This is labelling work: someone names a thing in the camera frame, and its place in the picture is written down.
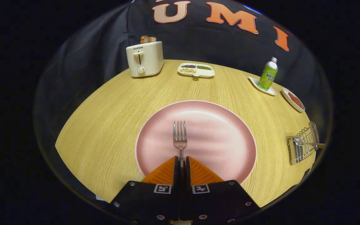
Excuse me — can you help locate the white oval food plate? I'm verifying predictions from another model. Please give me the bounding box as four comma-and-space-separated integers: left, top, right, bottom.
282, 88, 306, 113

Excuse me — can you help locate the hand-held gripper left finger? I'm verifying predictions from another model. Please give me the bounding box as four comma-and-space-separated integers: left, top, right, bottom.
110, 156, 180, 224

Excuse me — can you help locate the pink round plate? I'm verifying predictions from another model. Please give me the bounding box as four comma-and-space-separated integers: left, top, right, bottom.
135, 100, 258, 185

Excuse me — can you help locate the white toaster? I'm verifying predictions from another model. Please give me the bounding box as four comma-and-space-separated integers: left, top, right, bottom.
126, 41, 164, 78

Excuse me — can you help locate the white divided snack tray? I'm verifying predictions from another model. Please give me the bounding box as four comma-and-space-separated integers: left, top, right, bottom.
177, 63, 215, 79

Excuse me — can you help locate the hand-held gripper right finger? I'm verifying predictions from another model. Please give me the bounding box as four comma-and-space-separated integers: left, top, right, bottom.
185, 156, 261, 224

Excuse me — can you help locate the black backdrop cloth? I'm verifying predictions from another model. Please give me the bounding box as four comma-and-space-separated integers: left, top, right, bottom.
33, 0, 327, 132

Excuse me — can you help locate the metal spoon with brown handle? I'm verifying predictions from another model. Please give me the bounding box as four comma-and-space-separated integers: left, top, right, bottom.
293, 137, 327, 149

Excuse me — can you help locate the white square coaster plate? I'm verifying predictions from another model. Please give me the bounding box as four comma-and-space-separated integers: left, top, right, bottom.
248, 77, 277, 96

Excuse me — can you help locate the green label metal bottle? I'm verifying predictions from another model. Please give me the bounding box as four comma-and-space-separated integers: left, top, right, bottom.
257, 57, 278, 91

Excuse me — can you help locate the metal fork with brown handle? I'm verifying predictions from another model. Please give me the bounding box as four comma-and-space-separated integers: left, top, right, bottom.
173, 121, 188, 168

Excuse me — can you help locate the metal drain basket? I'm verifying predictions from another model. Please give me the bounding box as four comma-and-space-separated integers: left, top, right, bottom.
287, 121, 320, 165

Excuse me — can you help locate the brown fried meat piece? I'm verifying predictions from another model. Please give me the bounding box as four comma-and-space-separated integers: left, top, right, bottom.
288, 92, 304, 110

